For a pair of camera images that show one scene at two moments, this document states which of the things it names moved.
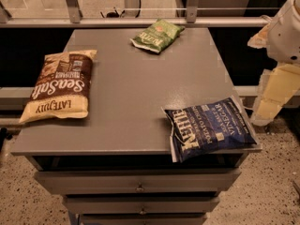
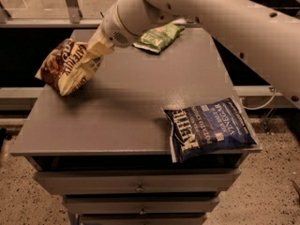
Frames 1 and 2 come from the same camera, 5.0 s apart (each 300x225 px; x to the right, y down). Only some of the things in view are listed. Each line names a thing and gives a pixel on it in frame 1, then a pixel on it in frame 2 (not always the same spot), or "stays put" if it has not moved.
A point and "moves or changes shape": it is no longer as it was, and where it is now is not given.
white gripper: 285,41 -> 114,28
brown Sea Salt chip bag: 63,87 moves or changes shape
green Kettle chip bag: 157,36 stays put
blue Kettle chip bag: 206,127 stays put
